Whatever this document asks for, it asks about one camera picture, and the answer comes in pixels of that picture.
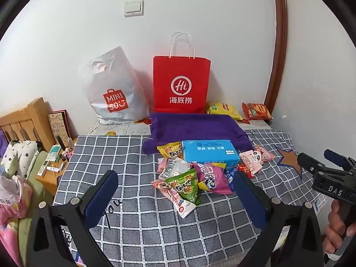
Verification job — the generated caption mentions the grey checked blanket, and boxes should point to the grey checked blanket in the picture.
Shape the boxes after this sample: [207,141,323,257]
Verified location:
[53,129,329,267]

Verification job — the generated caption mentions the red snack packet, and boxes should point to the red snack packet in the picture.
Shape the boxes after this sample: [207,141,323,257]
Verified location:
[237,164,256,178]

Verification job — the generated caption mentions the orange-red chip bag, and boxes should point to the orange-red chip bag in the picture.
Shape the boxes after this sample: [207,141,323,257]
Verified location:
[241,102,273,121]

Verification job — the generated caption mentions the wooden headboard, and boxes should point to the wooden headboard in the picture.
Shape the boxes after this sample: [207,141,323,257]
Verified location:
[0,97,55,152]

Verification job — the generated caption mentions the yellow chip bag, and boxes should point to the yellow chip bag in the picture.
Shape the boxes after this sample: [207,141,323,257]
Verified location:
[206,102,243,121]

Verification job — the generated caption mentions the large pink snack bag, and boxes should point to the large pink snack bag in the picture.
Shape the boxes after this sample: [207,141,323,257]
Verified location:
[191,162,233,196]

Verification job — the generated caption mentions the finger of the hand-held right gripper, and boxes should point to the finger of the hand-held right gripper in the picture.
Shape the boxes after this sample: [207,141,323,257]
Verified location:
[323,149,356,170]
[296,152,348,178]

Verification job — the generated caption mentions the teal white box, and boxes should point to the teal white box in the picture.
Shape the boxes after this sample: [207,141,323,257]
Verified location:
[45,145,64,162]

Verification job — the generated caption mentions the white pink candy packet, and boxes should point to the white pink candy packet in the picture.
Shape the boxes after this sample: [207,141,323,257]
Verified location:
[151,179,196,219]

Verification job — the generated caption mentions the white light switch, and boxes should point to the white light switch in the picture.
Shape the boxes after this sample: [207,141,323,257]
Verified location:
[124,0,144,17]

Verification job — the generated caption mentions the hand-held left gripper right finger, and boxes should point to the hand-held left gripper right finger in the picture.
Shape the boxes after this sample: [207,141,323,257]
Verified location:
[232,170,326,267]

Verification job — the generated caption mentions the pink plastic bag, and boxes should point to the pink plastic bag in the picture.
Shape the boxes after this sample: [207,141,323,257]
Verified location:
[0,175,32,267]

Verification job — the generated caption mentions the green triangular snack packet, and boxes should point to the green triangular snack packet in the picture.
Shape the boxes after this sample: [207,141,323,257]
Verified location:
[166,169,201,205]

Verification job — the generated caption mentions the brown patterned book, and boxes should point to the brown patterned book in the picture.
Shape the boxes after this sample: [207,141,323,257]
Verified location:
[48,110,70,142]

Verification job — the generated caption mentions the wooden nightstand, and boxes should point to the wooden nightstand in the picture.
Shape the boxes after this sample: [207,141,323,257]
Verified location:
[35,138,78,196]

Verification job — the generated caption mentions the white remote control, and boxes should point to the white remote control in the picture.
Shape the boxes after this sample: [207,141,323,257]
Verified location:
[37,162,51,177]

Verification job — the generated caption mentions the blue tissue pack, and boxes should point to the blue tissue pack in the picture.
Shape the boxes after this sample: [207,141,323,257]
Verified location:
[181,139,240,170]

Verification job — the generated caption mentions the white plastic shopping bag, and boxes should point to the white plastic shopping bag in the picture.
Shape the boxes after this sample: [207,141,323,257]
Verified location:
[79,46,151,125]

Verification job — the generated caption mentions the yellow snack packet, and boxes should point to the yellow snack packet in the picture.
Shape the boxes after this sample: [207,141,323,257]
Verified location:
[156,142,183,160]

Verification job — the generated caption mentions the brown wooden door frame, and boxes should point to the brown wooden door frame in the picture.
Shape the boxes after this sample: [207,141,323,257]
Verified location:
[263,0,288,120]

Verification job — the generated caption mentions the purple cloth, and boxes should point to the purple cloth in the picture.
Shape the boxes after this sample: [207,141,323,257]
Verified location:
[0,131,9,159]

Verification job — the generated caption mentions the person's right hand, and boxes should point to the person's right hand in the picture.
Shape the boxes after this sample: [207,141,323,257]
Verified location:
[323,200,356,262]

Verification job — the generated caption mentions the green quilt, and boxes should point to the green quilt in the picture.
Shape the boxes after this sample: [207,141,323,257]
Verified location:
[17,150,53,267]

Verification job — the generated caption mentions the purple towel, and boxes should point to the purple towel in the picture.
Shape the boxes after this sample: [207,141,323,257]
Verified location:
[143,112,255,155]

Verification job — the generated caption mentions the white floral pillow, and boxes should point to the white floral pillow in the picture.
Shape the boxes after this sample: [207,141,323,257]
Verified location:
[0,140,42,176]

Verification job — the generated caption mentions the red paper bag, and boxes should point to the red paper bag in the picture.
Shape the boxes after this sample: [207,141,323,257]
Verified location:
[152,32,211,113]

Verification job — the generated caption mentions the white barcode snack packet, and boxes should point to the white barcode snack packet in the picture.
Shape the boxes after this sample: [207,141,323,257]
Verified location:
[158,157,192,180]

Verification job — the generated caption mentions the pink panda snack packet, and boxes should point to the pink panda snack packet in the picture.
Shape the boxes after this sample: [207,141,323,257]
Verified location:
[239,150,264,175]

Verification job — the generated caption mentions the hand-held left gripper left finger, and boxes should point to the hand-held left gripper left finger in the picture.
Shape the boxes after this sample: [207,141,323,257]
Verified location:
[28,170,120,267]

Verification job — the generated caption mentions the blue cookie packet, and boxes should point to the blue cookie packet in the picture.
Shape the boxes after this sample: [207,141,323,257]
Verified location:
[224,167,239,185]

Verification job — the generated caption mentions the panda snack packets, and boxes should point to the panda snack packets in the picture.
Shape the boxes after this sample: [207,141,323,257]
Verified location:
[89,117,274,138]

